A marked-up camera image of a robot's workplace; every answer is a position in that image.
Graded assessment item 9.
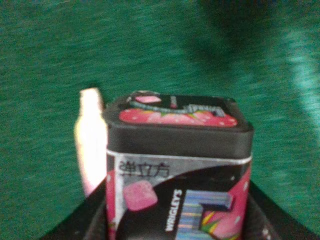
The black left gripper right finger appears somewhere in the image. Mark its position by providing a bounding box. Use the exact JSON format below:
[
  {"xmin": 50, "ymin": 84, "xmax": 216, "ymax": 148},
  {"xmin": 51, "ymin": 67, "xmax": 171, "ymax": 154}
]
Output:
[{"xmin": 242, "ymin": 182, "xmax": 313, "ymax": 240}]

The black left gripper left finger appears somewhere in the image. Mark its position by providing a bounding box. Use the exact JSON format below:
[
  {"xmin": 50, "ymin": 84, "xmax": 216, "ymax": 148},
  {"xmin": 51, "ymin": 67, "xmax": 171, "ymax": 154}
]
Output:
[{"xmin": 41, "ymin": 181, "xmax": 108, "ymax": 240}]

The black pink gum tin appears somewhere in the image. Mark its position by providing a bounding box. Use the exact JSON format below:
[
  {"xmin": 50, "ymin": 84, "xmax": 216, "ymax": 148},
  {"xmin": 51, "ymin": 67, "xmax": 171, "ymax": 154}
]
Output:
[{"xmin": 103, "ymin": 91, "xmax": 254, "ymax": 240}]

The purple eggplant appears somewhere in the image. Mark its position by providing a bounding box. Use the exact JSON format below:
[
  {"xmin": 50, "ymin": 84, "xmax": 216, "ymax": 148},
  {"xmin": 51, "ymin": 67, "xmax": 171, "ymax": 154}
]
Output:
[{"xmin": 74, "ymin": 88, "xmax": 107, "ymax": 197}]

